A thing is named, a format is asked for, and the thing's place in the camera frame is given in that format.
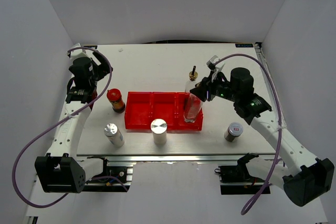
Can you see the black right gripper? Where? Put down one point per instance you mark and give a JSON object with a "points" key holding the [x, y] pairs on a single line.
{"points": [[200, 89]]}

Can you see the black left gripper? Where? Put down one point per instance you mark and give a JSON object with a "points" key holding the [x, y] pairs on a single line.
{"points": [[103, 69]]}

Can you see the clear glass bottle gold spout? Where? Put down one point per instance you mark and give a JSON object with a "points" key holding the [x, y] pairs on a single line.
{"points": [[192, 107]]}

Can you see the glass bottle with dark sauce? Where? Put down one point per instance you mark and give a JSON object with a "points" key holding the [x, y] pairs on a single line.
{"points": [[191, 80]]}

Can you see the red-lid sauce jar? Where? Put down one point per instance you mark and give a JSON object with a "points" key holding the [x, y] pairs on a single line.
{"points": [[114, 96]]}

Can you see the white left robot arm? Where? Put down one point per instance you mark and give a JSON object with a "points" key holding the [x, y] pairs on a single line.
{"points": [[59, 171]]}

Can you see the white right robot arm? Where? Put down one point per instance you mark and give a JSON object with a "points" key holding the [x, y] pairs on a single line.
{"points": [[296, 170]]}

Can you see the white-lid brown spice jar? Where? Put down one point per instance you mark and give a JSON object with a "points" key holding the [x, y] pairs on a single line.
{"points": [[233, 131]]}

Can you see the silver-top white cylinder canister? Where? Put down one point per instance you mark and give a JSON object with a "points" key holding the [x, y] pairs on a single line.
{"points": [[159, 130]]}

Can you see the red three-compartment tray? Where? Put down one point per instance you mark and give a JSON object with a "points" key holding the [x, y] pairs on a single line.
{"points": [[144, 107]]}

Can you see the blue right corner sticker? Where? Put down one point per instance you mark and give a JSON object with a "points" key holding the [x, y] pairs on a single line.
{"points": [[243, 45]]}

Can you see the silver-lid white shaker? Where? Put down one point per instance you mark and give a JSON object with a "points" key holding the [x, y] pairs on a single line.
{"points": [[114, 135]]}

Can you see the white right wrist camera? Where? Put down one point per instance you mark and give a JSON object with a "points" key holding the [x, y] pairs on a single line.
{"points": [[215, 65]]}

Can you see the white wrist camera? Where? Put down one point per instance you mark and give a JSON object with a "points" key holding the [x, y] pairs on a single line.
{"points": [[215, 65], [77, 52]]}

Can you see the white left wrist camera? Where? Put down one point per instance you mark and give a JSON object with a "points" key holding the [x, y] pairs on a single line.
{"points": [[77, 52]]}

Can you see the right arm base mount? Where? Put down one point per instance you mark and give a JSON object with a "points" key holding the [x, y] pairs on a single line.
{"points": [[235, 179]]}

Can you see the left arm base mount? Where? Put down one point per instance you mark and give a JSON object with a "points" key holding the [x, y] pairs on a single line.
{"points": [[115, 178]]}

